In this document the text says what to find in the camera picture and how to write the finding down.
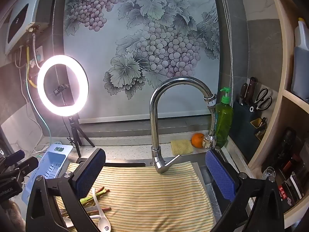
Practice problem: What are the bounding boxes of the white cable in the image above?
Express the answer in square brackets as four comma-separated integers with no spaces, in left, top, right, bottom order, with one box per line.
[19,70,50,153]

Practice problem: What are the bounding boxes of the striped yellow cloth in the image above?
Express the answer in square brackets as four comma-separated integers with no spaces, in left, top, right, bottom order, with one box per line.
[55,161,216,232]

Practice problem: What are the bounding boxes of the black handled scissors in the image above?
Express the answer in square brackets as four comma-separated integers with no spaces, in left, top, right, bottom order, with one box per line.
[249,88,273,113]

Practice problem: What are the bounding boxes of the white spoon with round mark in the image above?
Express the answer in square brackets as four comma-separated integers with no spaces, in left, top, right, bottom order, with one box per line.
[92,188,112,232]

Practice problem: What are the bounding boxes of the person's left forearm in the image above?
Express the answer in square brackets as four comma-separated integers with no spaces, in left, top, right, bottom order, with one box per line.
[0,199,26,232]

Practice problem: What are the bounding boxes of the grape print window blind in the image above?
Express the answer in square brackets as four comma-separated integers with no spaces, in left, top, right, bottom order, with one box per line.
[63,0,221,120]

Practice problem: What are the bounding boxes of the green dish soap bottle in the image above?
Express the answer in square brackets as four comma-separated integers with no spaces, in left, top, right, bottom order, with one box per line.
[215,87,234,148]

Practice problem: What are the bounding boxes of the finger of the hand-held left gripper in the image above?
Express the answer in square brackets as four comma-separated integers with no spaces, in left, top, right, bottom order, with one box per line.
[15,156,39,176]
[0,150,25,167]

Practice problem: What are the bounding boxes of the stainless steel sink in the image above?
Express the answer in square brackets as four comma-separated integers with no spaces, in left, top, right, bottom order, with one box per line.
[68,158,254,232]

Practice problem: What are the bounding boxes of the dark seasoning packets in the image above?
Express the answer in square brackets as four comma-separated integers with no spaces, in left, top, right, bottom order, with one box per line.
[278,171,305,207]

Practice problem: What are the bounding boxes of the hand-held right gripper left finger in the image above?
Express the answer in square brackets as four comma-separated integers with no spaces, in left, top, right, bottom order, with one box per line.
[25,148,107,232]

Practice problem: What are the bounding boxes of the ring light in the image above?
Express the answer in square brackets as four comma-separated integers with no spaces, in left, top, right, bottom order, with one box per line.
[37,55,89,116]

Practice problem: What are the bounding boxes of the wooden shelf unit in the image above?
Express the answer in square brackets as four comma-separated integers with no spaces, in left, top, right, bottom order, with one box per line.
[247,0,309,229]

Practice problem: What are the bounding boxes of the chrome faucet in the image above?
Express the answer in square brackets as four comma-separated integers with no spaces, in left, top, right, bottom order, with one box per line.
[150,76,218,174]

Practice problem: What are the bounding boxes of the green chopstick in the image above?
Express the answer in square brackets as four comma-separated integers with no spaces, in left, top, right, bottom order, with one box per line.
[80,190,107,205]

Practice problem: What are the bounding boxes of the white wall socket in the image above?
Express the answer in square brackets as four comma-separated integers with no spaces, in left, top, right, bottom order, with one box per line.
[34,45,44,62]

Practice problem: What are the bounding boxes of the dark glass bottle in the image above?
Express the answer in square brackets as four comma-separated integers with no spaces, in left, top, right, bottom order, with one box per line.
[275,127,298,170]

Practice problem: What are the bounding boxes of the dark liquid plastic jug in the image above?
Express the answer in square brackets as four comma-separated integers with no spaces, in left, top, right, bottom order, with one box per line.
[290,18,309,101]

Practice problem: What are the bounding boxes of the brown handled knife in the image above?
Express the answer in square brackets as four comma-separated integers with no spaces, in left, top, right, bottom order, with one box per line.
[240,83,249,106]
[245,77,257,107]

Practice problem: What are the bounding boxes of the wine glass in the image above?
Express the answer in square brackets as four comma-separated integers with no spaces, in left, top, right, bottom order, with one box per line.
[262,167,277,178]

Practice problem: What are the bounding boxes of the yellow hose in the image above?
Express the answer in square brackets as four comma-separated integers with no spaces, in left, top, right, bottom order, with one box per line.
[25,46,38,89]

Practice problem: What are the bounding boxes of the orange fruit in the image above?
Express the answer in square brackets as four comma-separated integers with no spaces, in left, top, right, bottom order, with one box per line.
[191,133,205,149]

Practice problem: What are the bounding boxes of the teal hose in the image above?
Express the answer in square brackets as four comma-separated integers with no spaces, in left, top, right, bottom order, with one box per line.
[25,72,53,146]

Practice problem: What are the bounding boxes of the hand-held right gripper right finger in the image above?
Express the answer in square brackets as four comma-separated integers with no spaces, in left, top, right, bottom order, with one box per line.
[205,148,285,232]

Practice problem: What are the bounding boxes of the dark knife block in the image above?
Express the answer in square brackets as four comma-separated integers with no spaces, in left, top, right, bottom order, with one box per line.
[229,99,268,155]

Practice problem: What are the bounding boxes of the blind bead chain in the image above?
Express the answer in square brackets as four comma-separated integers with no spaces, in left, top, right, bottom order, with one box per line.
[216,0,235,102]

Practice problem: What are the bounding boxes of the white water heater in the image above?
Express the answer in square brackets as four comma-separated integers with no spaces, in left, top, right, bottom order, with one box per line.
[5,0,52,56]

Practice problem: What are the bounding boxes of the yellow sponge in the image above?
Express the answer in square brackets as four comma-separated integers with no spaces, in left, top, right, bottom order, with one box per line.
[171,139,194,155]

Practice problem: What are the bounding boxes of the blue plastic drain basket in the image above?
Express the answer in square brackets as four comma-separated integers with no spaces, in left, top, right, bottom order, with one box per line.
[21,144,73,205]

